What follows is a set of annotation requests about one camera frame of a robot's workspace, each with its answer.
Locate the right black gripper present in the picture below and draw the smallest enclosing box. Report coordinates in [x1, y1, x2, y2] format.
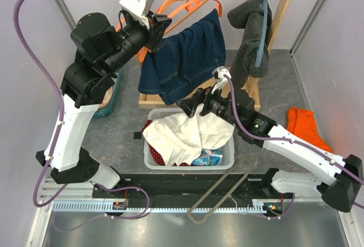
[176, 81, 241, 128]

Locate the dark blue denim garment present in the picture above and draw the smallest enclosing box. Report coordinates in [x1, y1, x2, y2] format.
[138, 9, 226, 105]

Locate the orange hanger with denim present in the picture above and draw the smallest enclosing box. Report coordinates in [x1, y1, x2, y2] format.
[138, 0, 224, 63]

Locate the white shirt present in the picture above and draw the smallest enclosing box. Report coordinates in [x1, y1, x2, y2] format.
[142, 113, 234, 164]

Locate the white plastic basket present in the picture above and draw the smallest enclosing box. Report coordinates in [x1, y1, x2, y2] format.
[143, 108, 235, 172]

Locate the blue floral garment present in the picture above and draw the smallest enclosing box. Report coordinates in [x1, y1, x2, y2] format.
[191, 148, 223, 166]

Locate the grey metal hanger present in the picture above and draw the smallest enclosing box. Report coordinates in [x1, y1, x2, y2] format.
[186, 156, 254, 225]

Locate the red polka dot skirt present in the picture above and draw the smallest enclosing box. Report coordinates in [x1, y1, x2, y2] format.
[144, 145, 198, 167]

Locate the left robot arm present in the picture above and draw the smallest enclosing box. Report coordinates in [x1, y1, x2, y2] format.
[36, 11, 172, 197]

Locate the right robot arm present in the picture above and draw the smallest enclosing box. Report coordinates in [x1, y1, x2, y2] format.
[177, 88, 363, 213]

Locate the blue grey hanger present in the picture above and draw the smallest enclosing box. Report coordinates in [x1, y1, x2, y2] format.
[254, 0, 268, 68]

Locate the floral oven mitt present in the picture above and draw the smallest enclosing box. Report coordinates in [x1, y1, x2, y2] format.
[99, 86, 114, 109]

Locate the grey dotted garment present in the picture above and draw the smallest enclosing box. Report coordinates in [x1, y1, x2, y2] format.
[227, 0, 272, 88]

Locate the teal plastic tray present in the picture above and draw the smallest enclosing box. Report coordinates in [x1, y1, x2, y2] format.
[93, 69, 122, 118]

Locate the orange cloth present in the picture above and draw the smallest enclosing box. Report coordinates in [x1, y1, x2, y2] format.
[287, 107, 333, 153]

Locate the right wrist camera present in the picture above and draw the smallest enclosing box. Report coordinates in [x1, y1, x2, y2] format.
[212, 66, 231, 94]

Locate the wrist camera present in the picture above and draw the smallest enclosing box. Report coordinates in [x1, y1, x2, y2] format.
[119, 0, 154, 30]
[212, 66, 231, 94]

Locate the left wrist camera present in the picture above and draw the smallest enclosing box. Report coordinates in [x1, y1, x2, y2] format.
[119, 0, 154, 30]

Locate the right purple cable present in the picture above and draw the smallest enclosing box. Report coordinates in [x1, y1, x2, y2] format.
[223, 73, 364, 185]

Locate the purple cable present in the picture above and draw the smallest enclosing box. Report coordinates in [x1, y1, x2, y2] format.
[13, 0, 151, 219]
[223, 73, 364, 185]

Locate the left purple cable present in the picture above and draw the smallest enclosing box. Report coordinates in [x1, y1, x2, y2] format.
[13, 0, 151, 219]

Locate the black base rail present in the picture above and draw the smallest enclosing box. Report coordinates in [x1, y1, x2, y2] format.
[90, 172, 296, 209]

